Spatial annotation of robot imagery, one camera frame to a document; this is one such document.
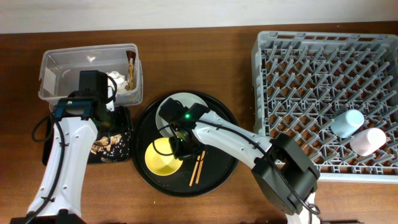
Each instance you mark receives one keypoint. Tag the round black serving tray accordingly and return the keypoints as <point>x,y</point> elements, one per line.
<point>216,168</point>

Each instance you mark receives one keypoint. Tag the brown coffee sachet wrapper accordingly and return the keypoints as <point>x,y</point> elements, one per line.
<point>131,56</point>

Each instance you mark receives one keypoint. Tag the blue cup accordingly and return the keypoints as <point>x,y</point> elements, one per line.
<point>347,123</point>

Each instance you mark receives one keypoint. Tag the pale green plate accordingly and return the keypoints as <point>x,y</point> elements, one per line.
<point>187,100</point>

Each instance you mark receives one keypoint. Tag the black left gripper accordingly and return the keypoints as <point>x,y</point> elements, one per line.
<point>124,123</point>

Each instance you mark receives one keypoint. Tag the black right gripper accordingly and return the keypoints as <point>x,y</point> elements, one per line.
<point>179,151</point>

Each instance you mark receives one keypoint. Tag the wooden chopstick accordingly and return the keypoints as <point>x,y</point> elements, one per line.
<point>200,167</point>
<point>194,171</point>

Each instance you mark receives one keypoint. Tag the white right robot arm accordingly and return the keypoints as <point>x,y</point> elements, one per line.
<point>285,174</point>

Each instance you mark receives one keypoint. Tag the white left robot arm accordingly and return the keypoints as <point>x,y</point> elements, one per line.
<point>85,118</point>

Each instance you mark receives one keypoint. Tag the black rectangular waste tray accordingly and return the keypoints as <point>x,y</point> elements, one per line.
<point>116,146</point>

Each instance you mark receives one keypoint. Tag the food scraps and rice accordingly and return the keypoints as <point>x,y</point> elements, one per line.
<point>110,149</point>

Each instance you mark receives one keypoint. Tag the yellow bowl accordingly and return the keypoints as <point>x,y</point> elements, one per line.
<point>159,159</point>

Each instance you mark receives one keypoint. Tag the clear plastic waste bin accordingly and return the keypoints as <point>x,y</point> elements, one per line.
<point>60,71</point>

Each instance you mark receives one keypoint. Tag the pink cup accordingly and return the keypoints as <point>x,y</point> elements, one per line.
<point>368,141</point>

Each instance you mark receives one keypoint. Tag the grey dishwasher rack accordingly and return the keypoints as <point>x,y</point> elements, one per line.
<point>303,80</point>

